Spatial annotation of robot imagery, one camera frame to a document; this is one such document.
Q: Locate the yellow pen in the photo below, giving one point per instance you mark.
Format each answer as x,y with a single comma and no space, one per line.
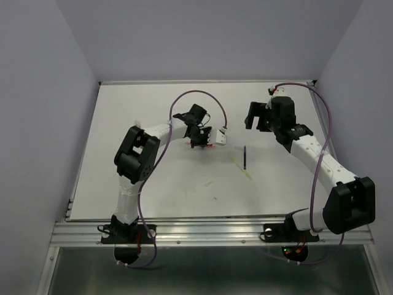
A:
241,167

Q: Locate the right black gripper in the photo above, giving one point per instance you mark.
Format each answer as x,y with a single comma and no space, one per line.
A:
256,109

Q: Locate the aluminium mounting rail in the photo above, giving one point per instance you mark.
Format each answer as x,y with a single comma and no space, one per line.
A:
178,232

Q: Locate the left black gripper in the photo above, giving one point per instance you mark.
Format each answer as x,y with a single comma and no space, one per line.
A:
205,142

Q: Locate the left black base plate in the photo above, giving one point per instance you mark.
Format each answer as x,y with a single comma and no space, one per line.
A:
116,235

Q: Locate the orange pen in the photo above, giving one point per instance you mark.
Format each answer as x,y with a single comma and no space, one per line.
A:
207,146

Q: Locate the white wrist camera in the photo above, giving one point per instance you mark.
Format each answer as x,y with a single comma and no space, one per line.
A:
217,137
276,91

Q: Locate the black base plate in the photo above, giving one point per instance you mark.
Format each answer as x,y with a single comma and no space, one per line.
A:
116,235
283,233

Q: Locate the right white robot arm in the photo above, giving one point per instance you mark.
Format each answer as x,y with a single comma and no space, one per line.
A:
350,199

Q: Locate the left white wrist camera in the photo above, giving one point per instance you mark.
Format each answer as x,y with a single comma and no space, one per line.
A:
217,137

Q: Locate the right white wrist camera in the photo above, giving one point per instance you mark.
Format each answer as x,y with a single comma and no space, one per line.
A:
276,91

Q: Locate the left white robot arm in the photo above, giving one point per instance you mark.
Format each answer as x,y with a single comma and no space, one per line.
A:
136,159

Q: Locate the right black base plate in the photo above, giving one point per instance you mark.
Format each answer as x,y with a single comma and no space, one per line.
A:
283,233

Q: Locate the purple pen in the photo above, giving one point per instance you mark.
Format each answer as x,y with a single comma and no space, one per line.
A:
244,157

